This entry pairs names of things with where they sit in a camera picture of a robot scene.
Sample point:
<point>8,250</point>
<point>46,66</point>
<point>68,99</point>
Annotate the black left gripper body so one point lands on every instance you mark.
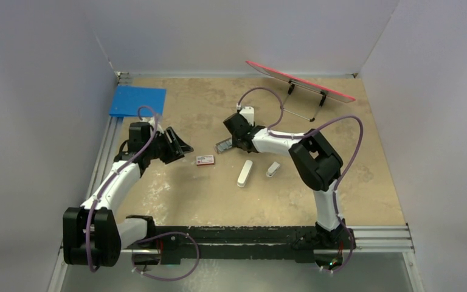
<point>161,148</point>

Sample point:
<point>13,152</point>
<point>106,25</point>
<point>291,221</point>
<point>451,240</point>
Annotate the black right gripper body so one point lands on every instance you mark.
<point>235,142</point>

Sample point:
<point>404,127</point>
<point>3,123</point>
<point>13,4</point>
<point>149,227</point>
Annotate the red white staple box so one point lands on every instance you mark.
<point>205,160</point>

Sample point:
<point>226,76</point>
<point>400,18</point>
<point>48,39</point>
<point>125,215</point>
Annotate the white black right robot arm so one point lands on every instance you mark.
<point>317,163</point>

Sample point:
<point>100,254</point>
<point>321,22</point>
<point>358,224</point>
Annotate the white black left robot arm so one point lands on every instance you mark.
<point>91,235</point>

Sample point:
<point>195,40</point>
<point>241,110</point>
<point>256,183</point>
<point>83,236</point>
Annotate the small white stapler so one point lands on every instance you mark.
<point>272,169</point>

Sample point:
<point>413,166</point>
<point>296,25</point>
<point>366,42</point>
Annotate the blue plastic board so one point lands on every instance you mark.
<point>128,99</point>

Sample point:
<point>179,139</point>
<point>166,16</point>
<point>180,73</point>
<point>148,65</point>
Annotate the red tablet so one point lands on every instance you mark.
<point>336,95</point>

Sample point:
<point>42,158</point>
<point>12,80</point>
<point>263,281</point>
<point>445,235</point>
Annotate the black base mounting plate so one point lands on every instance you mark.
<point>301,244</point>

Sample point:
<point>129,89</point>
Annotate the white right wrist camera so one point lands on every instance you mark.
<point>248,112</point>

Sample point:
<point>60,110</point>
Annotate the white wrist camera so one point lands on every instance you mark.
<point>248,112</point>
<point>154,123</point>

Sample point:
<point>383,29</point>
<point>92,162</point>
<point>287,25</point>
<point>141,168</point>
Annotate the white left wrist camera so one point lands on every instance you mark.
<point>154,123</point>

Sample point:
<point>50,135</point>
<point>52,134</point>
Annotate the aluminium left rail frame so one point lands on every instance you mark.
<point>105,156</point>

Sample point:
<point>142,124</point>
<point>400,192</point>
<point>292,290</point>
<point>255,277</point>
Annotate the aluminium rail frame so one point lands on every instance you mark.
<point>105,156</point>
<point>383,260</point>

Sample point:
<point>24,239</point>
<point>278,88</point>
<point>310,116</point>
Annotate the black wire tablet stand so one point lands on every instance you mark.
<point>304,101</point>

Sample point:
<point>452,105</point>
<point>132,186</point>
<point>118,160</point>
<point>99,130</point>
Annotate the aluminium front rail frame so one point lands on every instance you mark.
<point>383,260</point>

